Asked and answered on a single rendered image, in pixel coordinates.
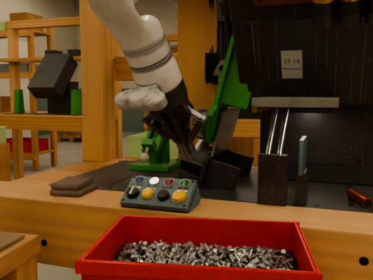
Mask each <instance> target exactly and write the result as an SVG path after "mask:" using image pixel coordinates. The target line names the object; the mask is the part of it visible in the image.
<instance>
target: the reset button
mask: <svg viewBox="0 0 373 280"><path fill-rule="evenodd" d="M142 196H143V198H150V197H152V196H153V190H152V189H150V188H146V189H144V190H143V191H142Z"/></svg>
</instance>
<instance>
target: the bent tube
mask: <svg viewBox="0 0 373 280"><path fill-rule="evenodd" d="M223 65H224V60H220V62H219V64H218V65H217V67H216V69H215V71H214V73H213V75H214V76H218V83H219V80H220V76H221V72H222V69H223ZM208 145H209V143H207V142H205V139H199V140H198V142H197V144H196V145H195V150H197V151H201V152H203V150H204V149H206V147H207V146H208Z"/></svg>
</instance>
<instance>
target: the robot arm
mask: <svg viewBox="0 0 373 280"><path fill-rule="evenodd" d="M87 1H88V3H89V5H90V7H91V9H92V10H93V12H94V13H95V14H96V15H97V17H98V18H99V19H100V20H101V21H102V23H103V24H104V25H105V26H106V28H107V29H108V31H109V32H110V33H111V34H112V35H113V36H114V38H115V39H116V40H117V41H118V42H119V44H120V46H121V48H122V51H123V53H124V55H125V58H126V60H127V62H128V64H129V67H130V70H131V73H132V76H133V79H134V81H135V84H136V86H135V87H133V88H131V89H129V90H126V91H123V92H120V93H118V94H117V95H116V96H115V98H114V102H115V104H116V106H117V108H118V109H121V110H129V111H148V113H147V114H146V116H145V117H144V118H143V122H144V123H145V124H146V125H148V126H149V127H150V128H151V129H152V130H154V131H155V132H157V134H159V135H160V136H161V137H163V138H164V139H165V140H169V139H172V140H173V142H174V143H176V144H177V147H178V149H179V152H180V153H181V154H182V155H183V157H184V158H191V157H192V155H193V154H194V152H195V145H194V143H193V142H194V140H195V138H196V137H197V135H198V134H199V132H200V130H201V128H202V127H203V125H204V123H205V121H206V119H207V118H208V116H209V115H208V114H207V113H206V112H202V114H201V113H199V112H197V111H196V110H194V106H193V105H192V104H191V102H190V101H189V100H188V91H187V88H186V85H185V83H184V80H183V77H182V74H181V72H180V69H179V66H178V64H177V61H176V59H175V57H174V55H173V54H172V51H171V49H170V47H169V44H168V41H167V38H166V36H165V33H164V30H163V28H162V25H161V24H160V22H159V20H158V19H157V18H156V17H154V16H151V15H143V16H140V15H139V14H138V12H137V10H136V9H135V6H134V5H135V4H136V3H137V2H138V1H139V0H87ZM190 118H192V122H193V123H192V125H194V127H193V129H192V130H191V129H190ZM161 127H164V129H165V132H164V131H163V130H162V129H161Z"/></svg>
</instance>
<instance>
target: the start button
mask: <svg viewBox="0 0 373 280"><path fill-rule="evenodd" d="M186 197H187V195H186V193H185V192H184V191H183V190H177V191H175V192H174V193H173V194H172V199H173V201H174V202H182V201H184V200H185V199H186Z"/></svg>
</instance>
